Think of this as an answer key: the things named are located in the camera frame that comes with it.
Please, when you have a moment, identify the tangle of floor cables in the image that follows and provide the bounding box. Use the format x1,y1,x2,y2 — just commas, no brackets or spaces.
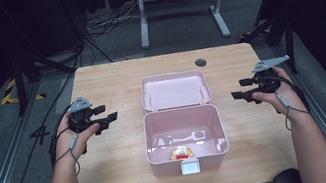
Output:
80,0,145,41

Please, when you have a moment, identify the black rounded object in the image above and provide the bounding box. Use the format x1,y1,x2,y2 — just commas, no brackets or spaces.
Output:
270,166,304,183

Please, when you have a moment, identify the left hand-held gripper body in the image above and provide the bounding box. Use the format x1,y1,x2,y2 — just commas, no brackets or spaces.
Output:
64,94,101,135

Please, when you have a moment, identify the black cable with grey toggle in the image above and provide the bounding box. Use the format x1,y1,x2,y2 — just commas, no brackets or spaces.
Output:
259,69,315,137
41,103,86,180

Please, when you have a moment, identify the pink plastic lidded box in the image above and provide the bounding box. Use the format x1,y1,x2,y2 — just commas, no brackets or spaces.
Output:
131,64,234,182

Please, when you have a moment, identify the black tripod stand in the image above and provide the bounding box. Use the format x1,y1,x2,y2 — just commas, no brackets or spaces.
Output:
233,2,303,84
6,41,84,118

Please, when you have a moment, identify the person's left hand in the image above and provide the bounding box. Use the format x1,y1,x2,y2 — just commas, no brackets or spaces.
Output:
47,106,106,166

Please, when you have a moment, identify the small yellow red toy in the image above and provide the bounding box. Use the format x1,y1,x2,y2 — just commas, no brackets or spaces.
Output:
169,143,195,163

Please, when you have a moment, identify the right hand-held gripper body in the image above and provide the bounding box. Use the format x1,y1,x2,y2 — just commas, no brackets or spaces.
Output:
248,54,297,98

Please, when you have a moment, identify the grey table cable hole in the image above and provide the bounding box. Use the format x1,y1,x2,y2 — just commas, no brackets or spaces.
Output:
193,57,208,70

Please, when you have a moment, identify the person's right hand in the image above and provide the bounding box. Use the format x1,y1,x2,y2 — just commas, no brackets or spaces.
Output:
247,61,309,124

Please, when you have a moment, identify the long black floor cable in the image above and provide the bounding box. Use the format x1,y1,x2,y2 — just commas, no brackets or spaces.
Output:
0,67,100,183

